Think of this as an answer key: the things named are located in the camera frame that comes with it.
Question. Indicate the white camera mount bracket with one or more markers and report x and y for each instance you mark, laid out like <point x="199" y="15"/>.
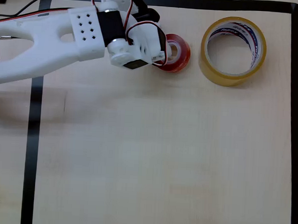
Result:
<point x="118" y="1"/>

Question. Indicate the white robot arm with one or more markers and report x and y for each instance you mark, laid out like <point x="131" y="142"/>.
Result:
<point x="42" y="41"/>

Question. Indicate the small red tape roll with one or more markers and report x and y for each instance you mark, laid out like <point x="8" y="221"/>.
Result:
<point x="180" y="56"/>

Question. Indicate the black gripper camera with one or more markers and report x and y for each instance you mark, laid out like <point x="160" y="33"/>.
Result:
<point x="147" y="13"/>

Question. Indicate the black tape strip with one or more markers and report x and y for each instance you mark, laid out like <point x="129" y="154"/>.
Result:
<point x="32" y="148"/>
<point x="296" y="124"/>
<point x="169" y="1"/>

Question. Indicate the big yellow tape roll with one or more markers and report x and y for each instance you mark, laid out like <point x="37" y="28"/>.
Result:
<point x="233" y="51"/>

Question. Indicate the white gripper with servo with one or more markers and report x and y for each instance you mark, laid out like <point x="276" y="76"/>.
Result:
<point x="162" y="41"/>

